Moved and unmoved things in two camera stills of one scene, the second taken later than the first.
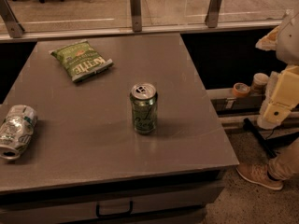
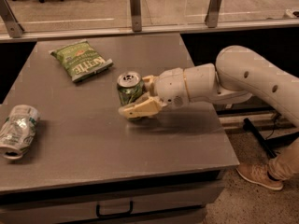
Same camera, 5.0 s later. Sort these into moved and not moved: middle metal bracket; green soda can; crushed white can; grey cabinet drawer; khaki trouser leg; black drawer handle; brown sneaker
Moved: green soda can
Not moved: brown sneaker; crushed white can; khaki trouser leg; black drawer handle; middle metal bracket; grey cabinet drawer
